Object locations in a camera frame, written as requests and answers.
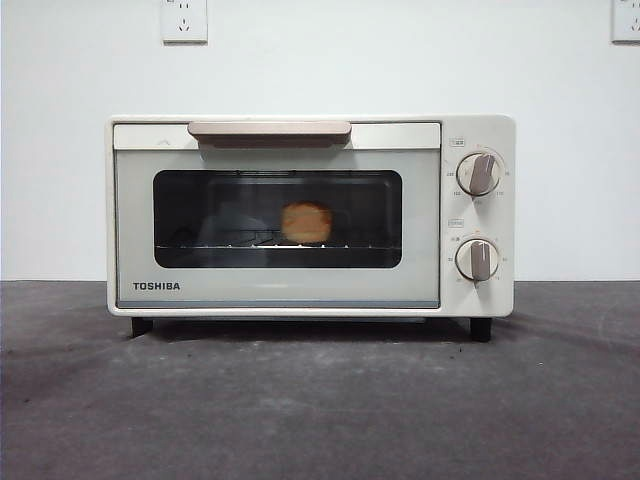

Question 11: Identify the golden bread piece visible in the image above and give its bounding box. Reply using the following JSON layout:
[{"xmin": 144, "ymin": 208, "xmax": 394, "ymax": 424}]
[{"xmin": 279, "ymin": 200, "xmax": 334, "ymax": 245}]

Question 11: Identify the glass oven door beige handle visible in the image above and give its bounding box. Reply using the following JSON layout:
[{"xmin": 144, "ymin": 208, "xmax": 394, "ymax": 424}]
[{"xmin": 113, "ymin": 119, "xmax": 442, "ymax": 310}]

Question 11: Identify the white Toshiba toaster oven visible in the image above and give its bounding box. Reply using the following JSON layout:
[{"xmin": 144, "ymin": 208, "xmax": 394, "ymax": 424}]
[{"xmin": 104, "ymin": 113, "xmax": 517, "ymax": 343}]

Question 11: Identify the beige oven knob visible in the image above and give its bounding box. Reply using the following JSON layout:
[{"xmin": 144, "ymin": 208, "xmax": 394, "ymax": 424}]
[
  {"xmin": 457, "ymin": 152, "xmax": 504, "ymax": 197},
  {"xmin": 454, "ymin": 237, "xmax": 500, "ymax": 282}
]

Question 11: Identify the metal wire oven rack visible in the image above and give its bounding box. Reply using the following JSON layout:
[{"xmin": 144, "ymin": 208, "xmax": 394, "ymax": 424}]
[{"xmin": 154, "ymin": 227, "xmax": 401, "ymax": 251}]

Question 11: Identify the white wall socket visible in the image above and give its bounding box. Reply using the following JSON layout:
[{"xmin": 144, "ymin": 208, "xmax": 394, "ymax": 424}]
[
  {"xmin": 612, "ymin": 0, "xmax": 640, "ymax": 44},
  {"xmin": 160, "ymin": 0, "xmax": 209, "ymax": 44}
]

